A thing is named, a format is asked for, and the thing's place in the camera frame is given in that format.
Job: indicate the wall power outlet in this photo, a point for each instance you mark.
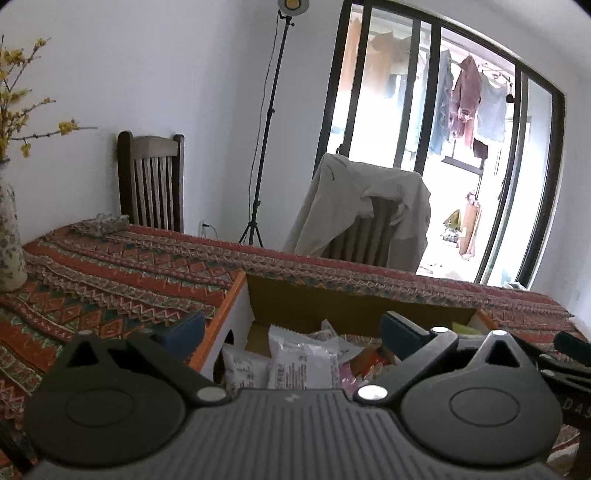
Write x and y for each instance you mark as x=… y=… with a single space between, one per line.
x=203 y=229

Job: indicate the patterned red tablecloth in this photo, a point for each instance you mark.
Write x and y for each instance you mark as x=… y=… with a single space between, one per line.
x=150 y=279

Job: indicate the floral ceramic vase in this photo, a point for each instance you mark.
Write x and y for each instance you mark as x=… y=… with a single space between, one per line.
x=13 y=272

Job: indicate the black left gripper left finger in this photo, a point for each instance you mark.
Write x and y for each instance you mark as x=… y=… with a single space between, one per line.
x=106 y=403

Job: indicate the grey hanging shirt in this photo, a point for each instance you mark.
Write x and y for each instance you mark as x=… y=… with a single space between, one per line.
x=491 y=114

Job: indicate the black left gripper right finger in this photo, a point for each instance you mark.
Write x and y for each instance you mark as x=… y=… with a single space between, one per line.
x=489 y=405

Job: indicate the dark wooden chair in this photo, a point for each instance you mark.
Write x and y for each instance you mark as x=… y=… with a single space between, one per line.
x=150 y=180

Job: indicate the pink packet in box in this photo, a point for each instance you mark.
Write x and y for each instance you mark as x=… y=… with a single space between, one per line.
x=348 y=382

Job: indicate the chair with grey jacket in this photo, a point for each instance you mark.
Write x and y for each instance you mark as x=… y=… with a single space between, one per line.
x=368 y=239

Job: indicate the cardboard box orange outside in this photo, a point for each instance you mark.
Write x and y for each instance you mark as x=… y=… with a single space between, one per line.
x=253 y=303

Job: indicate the dark red hanging shirt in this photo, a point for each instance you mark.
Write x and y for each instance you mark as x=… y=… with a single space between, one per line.
x=465 y=101

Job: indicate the black sliding door frame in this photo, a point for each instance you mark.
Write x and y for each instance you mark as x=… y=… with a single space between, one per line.
x=389 y=97

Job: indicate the white snack packets in box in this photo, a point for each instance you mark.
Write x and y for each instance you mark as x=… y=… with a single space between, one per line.
x=296 y=362

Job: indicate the yellow flower branches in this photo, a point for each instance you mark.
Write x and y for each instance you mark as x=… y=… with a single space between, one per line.
x=15 y=114

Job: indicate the folded floral cloth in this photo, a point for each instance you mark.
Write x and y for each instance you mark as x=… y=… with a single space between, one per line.
x=102 y=225

